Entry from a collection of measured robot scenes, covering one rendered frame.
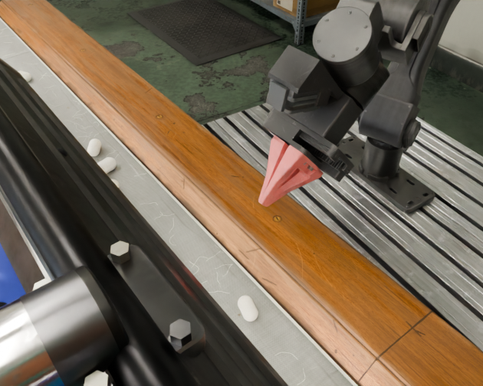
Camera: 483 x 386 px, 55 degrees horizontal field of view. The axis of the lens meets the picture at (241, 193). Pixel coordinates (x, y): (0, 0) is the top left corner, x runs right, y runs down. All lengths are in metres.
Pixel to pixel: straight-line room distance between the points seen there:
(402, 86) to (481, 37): 1.89
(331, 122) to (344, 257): 0.17
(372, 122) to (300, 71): 0.30
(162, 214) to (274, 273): 0.19
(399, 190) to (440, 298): 0.21
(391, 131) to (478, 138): 1.57
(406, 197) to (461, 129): 1.54
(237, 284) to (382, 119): 0.34
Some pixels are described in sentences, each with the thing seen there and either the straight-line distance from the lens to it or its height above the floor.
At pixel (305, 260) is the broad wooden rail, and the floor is 0.76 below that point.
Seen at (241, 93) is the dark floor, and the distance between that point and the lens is 2.37.
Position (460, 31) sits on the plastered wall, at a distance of 2.68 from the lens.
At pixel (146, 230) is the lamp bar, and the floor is 1.07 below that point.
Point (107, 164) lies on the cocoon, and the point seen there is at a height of 0.76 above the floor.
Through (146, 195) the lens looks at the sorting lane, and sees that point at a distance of 0.69.
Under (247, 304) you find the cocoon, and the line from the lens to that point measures 0.53.
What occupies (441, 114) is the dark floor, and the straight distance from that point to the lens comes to 2.40.
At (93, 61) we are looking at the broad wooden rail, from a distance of 1.01.
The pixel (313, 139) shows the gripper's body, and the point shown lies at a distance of 0.52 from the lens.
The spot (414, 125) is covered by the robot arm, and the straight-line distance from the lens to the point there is 0.75.
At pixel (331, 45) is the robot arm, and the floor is 1.00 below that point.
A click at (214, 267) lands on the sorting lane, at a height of 0.74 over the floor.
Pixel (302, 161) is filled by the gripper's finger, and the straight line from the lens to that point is 0.52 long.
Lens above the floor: 1.20
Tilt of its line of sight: 42 degrees down
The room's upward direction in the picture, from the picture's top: straight up
